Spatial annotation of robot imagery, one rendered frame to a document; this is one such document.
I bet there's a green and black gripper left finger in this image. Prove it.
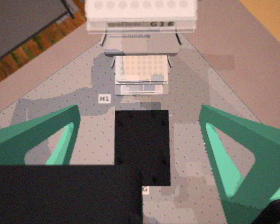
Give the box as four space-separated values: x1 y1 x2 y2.
0 104 81 165

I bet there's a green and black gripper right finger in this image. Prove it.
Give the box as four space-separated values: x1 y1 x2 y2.
199 104 280 224

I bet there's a grey slotted plate rack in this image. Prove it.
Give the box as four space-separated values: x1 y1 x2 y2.
100 34 183 74

